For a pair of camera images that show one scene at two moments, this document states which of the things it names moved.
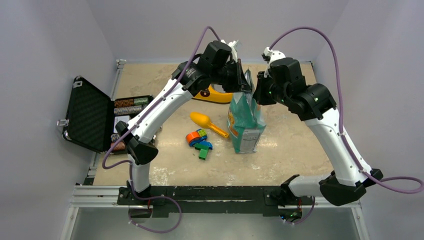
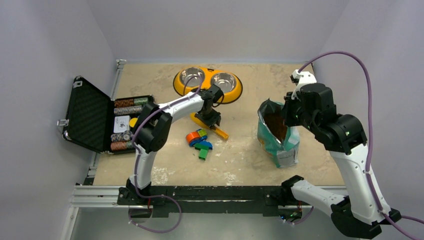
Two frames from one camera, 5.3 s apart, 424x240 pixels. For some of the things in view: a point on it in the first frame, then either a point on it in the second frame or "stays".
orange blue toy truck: (196, 137) stays
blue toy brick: (205, 143) stays
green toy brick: (203, 150) stays
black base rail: (222, 201) stays
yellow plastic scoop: (203, 120) stays
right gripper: (259, 94) → (289, 102)
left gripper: (240, 82) → (215, 119)
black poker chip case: (92, 115) stays
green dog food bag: (246, 123) → (280, 142)
